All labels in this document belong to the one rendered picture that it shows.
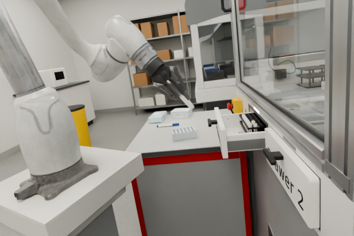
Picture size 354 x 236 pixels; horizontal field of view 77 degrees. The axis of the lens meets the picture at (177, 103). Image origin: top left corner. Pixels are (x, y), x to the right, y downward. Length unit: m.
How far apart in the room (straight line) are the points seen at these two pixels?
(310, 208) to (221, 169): 0.63
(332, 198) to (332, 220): 0.04
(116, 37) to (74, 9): 5.16
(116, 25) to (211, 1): 0.95
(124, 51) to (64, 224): 0.56
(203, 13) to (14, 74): 1.18
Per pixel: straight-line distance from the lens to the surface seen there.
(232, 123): 1.02
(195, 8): 1.67
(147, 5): 5.32
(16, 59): 0.96
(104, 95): 5.76
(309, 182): 0.50
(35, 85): 0.96
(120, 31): 0.85
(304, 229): 0.65
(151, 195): 1.20
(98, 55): 0.91
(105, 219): 0.92
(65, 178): 0.80
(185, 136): 1.14
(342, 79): 0.39
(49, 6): 0.87
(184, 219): 1.26
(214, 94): 1.68
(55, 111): 0.76
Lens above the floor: 1.18
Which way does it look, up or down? 12 degrees down
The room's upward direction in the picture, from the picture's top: 8 degrees counter-clockwise
